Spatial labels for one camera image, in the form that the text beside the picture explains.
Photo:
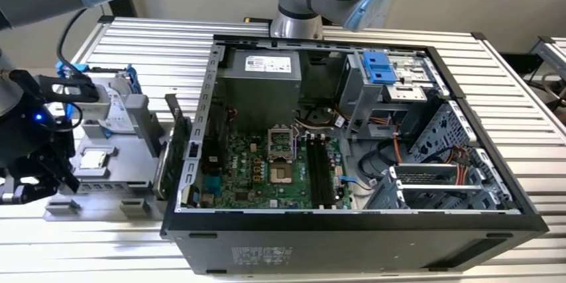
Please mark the silver CPU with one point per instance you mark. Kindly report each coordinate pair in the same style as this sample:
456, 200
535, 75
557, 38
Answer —
93, 158

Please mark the green motherboard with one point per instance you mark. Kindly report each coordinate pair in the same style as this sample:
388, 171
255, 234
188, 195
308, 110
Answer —
264, 197

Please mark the black open PC case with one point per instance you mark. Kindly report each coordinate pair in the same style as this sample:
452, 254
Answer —
310, 250

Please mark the green RAM stick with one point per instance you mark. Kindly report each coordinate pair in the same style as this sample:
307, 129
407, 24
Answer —
105, 186

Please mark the CPU socket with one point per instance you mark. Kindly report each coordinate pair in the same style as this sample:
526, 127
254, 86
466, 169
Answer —
282, 173

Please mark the grey parts rack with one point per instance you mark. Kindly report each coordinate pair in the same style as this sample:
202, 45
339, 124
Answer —
128, 158

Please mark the grey power supply unit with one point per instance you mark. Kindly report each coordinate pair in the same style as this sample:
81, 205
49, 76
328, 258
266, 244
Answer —
260, 97

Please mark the hard disk in blue carrier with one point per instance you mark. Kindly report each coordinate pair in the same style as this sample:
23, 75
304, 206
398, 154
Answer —
116, 110

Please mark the green graphics card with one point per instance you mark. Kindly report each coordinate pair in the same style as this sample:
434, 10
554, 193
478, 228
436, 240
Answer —
179, 144

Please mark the black upright post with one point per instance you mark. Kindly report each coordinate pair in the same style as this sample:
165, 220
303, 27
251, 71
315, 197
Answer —
128, 9

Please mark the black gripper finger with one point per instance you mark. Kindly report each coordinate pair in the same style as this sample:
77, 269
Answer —
27, 190
64, 178

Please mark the blue plastic bay latch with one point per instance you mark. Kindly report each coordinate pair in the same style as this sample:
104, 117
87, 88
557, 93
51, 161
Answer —
375, 64

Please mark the neighbouring slatted table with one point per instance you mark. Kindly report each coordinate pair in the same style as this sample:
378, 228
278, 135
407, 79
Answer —
553, 47

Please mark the white wrist camera, black bracket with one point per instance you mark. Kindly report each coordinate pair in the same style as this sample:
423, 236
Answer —
85, 92

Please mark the grey disk bay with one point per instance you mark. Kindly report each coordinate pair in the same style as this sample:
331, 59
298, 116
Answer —
435, 187

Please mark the black RAM slot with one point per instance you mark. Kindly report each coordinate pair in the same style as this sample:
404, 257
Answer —
324, 170
312, 170
319, 170

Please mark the black case fan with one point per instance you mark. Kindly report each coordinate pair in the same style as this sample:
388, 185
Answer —
219, 120

